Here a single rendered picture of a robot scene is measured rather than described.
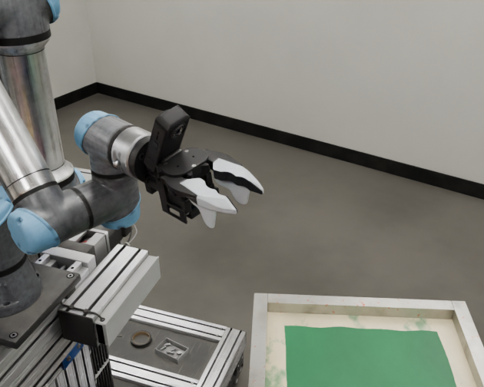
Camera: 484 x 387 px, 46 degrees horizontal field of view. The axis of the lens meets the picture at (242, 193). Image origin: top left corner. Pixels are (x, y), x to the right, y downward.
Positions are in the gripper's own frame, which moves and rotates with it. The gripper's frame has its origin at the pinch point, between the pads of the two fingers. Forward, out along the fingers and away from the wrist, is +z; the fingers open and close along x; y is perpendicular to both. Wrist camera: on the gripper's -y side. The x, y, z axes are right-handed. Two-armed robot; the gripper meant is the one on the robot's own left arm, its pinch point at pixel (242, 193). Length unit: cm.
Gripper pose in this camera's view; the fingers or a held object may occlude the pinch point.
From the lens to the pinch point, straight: 74.7
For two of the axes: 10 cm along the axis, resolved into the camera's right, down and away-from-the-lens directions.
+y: 0.9, 8.0, 5.9
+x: -6.8, 4.9, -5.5
